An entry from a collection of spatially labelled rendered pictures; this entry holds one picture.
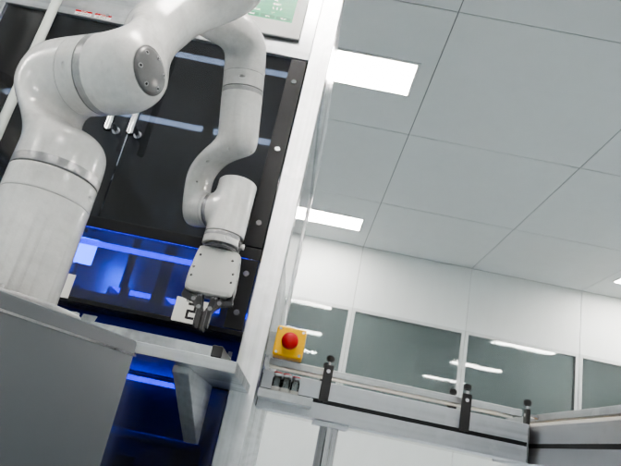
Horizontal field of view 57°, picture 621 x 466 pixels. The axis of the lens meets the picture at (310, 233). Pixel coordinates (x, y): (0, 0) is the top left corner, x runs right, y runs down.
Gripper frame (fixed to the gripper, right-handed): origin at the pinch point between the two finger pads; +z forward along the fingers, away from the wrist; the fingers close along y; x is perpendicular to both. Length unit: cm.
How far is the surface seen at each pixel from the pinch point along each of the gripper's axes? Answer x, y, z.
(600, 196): -272, -218, -199
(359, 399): -34, -37, 6
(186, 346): 3.0, 1.1, 5.8
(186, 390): 4.5, -1.4, 13.9
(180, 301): -22.9, 10.3, -7.4
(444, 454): -483, -179, -2
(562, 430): -19, -82, 4
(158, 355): 17.0, 2.4, 9.9
